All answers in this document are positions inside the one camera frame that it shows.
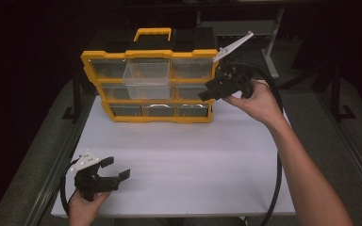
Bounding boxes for aluminium frame rail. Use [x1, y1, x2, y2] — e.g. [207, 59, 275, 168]
[27, 93, 96, 226]
[313, 90, 362, 203]

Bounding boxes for person's left hand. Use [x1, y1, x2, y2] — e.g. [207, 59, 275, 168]
[68, 189, 113, 226]

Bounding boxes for large clear plastic drawer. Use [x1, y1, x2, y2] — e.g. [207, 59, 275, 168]
[122, 57, 173, 101]

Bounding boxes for white metal stand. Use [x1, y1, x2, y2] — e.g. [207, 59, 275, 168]
[260, 8, 287, 80]

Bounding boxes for black metal stand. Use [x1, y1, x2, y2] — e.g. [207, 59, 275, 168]
[326, 64, 357, 122]
[61, 70, 88, 124]

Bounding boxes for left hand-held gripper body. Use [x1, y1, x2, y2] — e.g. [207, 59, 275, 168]
[69, 150, 121, 202]

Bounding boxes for person's right hand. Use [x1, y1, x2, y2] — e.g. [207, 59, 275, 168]
[222, 78, 288, 127]

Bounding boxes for thin black cable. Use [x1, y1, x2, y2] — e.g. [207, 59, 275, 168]
[58, 159, 78, 218]

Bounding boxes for yellow and black organizer box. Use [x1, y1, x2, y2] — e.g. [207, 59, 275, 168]
[80, 27, 220, 124]

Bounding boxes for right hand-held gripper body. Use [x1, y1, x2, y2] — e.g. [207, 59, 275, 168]
[206, 30, 255, 100]

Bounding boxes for thick black cable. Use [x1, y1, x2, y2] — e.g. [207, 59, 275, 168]
[222, 61, 285, 226]

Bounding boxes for set of small clear drawers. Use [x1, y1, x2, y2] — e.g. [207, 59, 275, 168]
[88, 57, 215, 118]

